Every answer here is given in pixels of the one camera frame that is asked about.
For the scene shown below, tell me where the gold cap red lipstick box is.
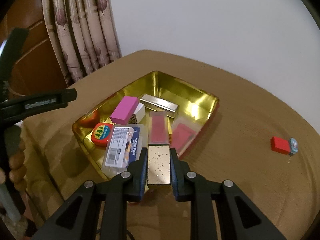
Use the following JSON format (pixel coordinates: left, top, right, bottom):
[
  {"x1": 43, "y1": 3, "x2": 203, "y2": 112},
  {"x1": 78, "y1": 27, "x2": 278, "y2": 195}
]
[{"x1": 147, "y1": 111, "x2": 171, "y2": 186}]

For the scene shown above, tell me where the clear pink card packet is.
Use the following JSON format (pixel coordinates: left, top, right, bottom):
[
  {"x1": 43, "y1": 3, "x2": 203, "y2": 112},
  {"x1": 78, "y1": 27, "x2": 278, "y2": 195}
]
[{"x1": 170, "y1": 114, "x2": 208, "y2": 158}]

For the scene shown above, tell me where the clear plastic floss box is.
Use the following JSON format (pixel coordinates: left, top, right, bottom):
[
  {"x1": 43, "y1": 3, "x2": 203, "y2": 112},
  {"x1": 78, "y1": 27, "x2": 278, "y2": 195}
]
[{"x1": 101, "y1": 124, "x2": 147, "y2": 179}]

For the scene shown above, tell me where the white small box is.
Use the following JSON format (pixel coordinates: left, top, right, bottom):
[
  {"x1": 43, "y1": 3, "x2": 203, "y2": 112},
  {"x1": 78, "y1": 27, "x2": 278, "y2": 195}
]
[{"x1": 130, "y1": 103, "x2": 145, "y2": 124}]

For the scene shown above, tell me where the pink rectangular block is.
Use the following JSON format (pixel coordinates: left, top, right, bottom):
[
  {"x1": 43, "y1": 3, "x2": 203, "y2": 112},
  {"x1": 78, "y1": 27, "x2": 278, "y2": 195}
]
[{"x1": 110, "y1": 96, "x2": 139, "y2": 125}]

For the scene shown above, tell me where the small blue cartoon tin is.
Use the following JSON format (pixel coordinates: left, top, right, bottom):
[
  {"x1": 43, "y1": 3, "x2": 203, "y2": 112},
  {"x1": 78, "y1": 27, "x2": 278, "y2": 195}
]
[{"x1": 289, "y1": 138, "x2": 298, "y2": 155}]

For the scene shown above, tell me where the person's left hand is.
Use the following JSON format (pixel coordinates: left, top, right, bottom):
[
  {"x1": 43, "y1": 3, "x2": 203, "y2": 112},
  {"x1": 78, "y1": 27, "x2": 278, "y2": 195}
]
[{"x1": 9, "y1": 139, "x2": 27, "y2": 193}]

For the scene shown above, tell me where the yellow wooden block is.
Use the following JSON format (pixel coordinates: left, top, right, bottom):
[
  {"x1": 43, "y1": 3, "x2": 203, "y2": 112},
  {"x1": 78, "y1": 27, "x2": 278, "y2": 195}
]
[{"x1": 168, "y1": 123, "x2": 172, "y2": 144}]

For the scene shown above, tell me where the gold tin tray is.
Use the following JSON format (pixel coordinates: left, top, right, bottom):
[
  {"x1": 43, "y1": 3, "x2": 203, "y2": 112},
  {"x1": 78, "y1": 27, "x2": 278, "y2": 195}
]
[{"x1": 71, "y1": 70, "x2": 220, "y2": 181}]

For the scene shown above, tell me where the silver metal bar box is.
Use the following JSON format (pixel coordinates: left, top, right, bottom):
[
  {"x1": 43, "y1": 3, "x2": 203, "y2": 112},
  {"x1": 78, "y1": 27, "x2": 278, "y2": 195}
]
[{"x1": 140, "y1": 94, "x2": 179, "y2": 118}]

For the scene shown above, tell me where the red rectangular block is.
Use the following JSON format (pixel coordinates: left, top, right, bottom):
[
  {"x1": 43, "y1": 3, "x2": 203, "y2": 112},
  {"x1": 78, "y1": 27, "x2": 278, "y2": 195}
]
[{"x1": 270, "y1": 137, "x2": 291, "y2": 154}]

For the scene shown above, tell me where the patterned beige curtain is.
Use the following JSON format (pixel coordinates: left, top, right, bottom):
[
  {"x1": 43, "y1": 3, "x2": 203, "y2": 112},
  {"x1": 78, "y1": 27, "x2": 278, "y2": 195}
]
[{"x1": 42, "y1": 0, "x2": 121, "y2": 85}]

